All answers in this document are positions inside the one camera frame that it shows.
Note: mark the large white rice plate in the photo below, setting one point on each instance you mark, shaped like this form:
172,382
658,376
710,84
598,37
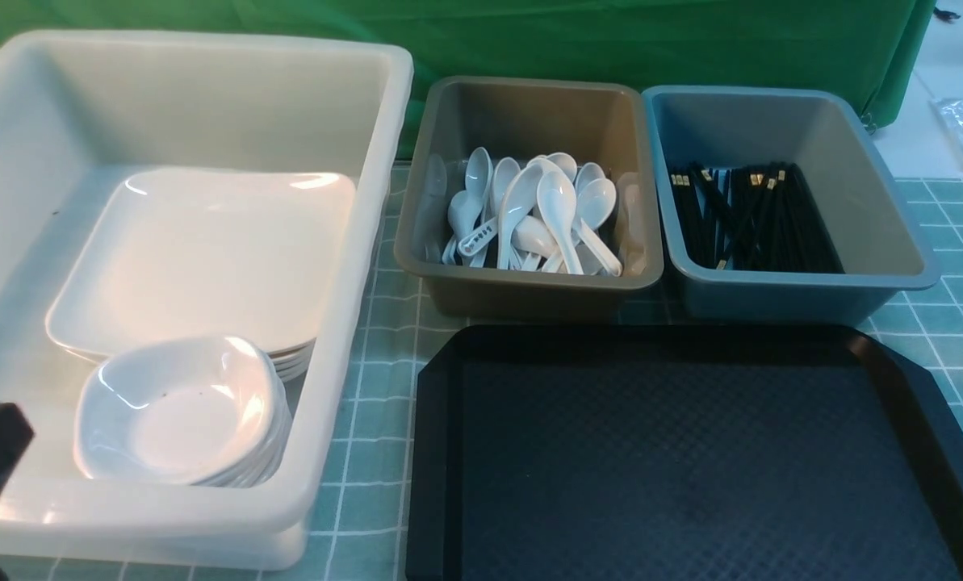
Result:
181,252

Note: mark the top white square plate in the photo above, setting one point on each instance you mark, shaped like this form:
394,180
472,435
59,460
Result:
100,357

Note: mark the bottom stacked white plate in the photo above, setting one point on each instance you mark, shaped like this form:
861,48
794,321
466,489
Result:
293,371

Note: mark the white bowl in tub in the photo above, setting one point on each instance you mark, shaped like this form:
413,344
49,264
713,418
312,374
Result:
206,411

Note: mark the large white plastic tub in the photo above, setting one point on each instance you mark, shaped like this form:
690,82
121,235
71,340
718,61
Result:
80,111

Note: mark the green checkered tablecloth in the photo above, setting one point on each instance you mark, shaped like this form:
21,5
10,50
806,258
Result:
356,527

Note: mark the white spoon with lettering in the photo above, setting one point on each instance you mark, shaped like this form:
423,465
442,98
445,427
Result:
478,239

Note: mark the white soup spoon centre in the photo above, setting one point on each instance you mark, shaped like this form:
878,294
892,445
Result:
519,199

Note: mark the white soup spoon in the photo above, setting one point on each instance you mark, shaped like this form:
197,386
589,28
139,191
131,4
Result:
565,162
519,199
595,202
557,202

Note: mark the white soup spoon front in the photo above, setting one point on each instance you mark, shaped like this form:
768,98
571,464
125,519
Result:
557,202

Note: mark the black serving tray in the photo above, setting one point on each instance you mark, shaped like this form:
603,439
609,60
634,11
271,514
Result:
681,453

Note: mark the white soup spoon back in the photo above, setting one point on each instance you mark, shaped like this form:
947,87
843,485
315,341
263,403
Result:
565,162

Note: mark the white soup spoon right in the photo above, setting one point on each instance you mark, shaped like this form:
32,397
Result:
595,202

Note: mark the brown plastic bin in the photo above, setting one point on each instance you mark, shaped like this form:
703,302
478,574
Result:
522,118

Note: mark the black chopsticks bundle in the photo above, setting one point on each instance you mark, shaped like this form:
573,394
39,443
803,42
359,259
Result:
754,218

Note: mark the blue-grey plastic bin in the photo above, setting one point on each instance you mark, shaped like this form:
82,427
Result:
880,247

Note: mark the green backdrop cloth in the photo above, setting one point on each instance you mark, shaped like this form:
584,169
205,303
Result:
862,51

